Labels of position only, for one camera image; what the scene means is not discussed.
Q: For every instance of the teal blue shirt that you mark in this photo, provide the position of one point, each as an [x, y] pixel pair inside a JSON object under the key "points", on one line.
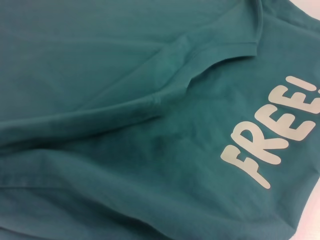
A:
{"points": [[125, 112]]}

